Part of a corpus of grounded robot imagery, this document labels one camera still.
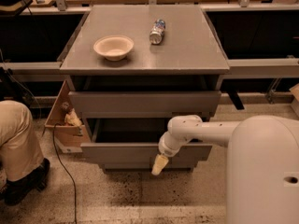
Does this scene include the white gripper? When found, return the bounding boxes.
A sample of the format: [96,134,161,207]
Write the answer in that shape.
[151,132,181,175]

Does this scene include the grey drawer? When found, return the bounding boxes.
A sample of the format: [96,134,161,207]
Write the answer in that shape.
[79,118,213,166]
[99,162,197,171]
[68,91,221,119]

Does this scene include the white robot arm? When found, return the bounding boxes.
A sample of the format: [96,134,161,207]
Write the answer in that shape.
[151,115,299,224]

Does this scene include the grey bottom drawer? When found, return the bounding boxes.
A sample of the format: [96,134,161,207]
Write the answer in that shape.
[99,162,197,171]

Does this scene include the grey top drawer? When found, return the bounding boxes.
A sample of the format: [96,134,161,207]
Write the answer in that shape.
[68,91,221,119]

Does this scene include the open wooden box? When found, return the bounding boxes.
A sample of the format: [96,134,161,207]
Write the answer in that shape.
[45,81,90,153]

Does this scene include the grey drawer cabinet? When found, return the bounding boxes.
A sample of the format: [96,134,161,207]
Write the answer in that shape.
[61,5,229,171]

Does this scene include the crumpled item in box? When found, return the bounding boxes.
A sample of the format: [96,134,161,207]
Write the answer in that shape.
[64,108,82,127]

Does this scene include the white paper bowl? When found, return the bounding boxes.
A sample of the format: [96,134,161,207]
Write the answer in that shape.
[93,35,135,62]

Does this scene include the silver soda can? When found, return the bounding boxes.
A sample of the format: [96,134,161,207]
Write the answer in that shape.
[149,19,165,45]

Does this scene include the person leg beige trousers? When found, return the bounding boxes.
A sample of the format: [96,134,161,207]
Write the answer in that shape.
[0,101,44,182]

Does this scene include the black shoe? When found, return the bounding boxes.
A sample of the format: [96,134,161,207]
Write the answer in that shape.
[4,159,50,206]

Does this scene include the black floor cable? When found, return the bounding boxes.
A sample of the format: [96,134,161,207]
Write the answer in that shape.
[51,122,78,224]

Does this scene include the grey metal rail frame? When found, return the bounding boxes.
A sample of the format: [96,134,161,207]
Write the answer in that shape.
[7,5,298,78]

